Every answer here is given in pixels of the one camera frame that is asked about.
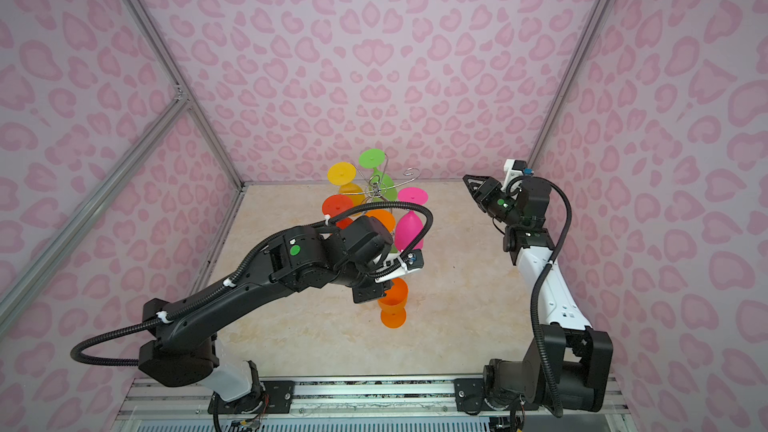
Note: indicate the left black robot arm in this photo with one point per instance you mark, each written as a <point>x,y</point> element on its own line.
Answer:
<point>184,350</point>

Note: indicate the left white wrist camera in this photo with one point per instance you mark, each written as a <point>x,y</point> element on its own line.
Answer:
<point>413,262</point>

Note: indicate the orange wine glass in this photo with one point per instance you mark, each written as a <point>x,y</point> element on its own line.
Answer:
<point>393,313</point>
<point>384,219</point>

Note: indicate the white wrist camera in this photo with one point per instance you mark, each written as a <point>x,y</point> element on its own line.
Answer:
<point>413,262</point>
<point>514,168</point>

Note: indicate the green wine glass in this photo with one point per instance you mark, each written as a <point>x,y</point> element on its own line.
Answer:
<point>380,186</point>

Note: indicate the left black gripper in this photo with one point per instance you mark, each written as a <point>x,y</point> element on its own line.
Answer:
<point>370,294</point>

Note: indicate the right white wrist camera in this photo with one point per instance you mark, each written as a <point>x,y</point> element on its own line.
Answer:
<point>514,168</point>

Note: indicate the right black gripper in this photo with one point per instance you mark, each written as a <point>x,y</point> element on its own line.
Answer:
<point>491,186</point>

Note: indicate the yellow wine glass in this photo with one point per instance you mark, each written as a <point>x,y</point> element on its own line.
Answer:
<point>343,175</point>

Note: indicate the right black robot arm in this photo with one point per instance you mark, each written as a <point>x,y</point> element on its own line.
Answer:
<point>568,362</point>

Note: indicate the chrome wire glass rack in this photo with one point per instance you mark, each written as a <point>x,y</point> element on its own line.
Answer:
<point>408,177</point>

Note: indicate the red wine glass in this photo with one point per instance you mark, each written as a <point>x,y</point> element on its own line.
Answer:
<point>336,204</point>

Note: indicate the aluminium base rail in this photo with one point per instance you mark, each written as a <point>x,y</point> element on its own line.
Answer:
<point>359,403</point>

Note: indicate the pink wine glass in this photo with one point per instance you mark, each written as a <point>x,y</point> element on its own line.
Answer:
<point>410,224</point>

